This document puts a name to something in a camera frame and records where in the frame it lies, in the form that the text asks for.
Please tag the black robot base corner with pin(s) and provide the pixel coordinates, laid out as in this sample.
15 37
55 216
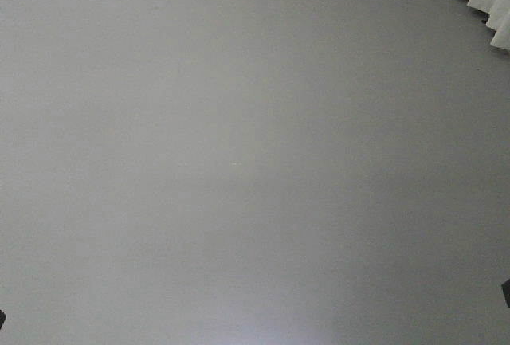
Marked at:
2 318
505 287

